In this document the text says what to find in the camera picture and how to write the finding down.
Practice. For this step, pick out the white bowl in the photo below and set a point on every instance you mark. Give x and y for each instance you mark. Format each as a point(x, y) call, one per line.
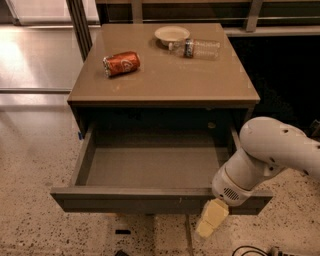
point(169, 34)

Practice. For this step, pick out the metal window frame post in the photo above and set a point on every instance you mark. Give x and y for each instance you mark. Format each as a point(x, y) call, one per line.
point(80, 25)

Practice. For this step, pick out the orange soda can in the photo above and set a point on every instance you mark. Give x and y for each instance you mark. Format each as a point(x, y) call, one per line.
point(121, 63)

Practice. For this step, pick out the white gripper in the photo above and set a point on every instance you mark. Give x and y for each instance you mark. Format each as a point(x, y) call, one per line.
point(229, 187)

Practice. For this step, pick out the grey top drawer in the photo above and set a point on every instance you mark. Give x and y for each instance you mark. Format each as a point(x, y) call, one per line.
point(145, 172)

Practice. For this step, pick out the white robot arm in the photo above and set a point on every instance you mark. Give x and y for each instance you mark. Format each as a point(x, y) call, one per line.
point(267, 147)

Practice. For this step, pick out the grey power strip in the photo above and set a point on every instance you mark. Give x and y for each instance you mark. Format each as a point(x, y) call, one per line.
point(277, 251)

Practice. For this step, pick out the clear plastic water bottle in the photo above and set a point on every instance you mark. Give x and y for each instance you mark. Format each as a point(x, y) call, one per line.
point(195, 49)

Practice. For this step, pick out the grey drawer cabinet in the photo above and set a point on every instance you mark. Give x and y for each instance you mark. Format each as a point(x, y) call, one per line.
point(163, 79)

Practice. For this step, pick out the grey wall shelf rail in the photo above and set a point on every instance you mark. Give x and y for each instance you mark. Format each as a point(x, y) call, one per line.
point(240, 18)

